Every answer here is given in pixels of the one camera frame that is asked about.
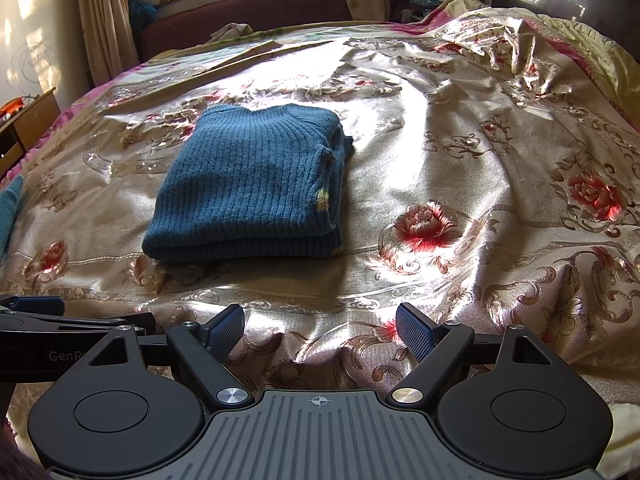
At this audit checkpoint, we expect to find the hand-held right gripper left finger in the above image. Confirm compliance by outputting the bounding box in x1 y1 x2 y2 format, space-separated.
84 304 255 410

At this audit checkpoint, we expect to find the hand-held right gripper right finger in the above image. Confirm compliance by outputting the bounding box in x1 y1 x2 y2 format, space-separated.
388 303 557 409

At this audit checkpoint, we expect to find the floral satin bedspread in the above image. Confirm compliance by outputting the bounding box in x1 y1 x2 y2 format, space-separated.
0 0 640 480

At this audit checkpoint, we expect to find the wooden side cabinet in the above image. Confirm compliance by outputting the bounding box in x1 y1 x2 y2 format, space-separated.
0 87 63 181

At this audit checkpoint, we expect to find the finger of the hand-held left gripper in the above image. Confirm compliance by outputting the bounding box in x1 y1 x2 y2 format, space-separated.
0 295 65 315
0 312 157 337

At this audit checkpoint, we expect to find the blue striped knit sweater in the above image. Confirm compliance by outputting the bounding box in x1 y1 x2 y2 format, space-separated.
141 103 355 264

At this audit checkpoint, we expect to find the crumpled pale cloth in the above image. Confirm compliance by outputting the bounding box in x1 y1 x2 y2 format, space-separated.
209 22 257 44

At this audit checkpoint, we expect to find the teal fuzzy bundle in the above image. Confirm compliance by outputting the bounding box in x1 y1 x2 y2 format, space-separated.
127 0 159 32

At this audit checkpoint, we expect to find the teal knit garment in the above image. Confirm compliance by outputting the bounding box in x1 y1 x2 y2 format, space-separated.
0 175 25 257

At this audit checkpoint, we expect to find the maroon sofa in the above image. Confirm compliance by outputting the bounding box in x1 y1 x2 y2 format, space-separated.
139 0 352 64

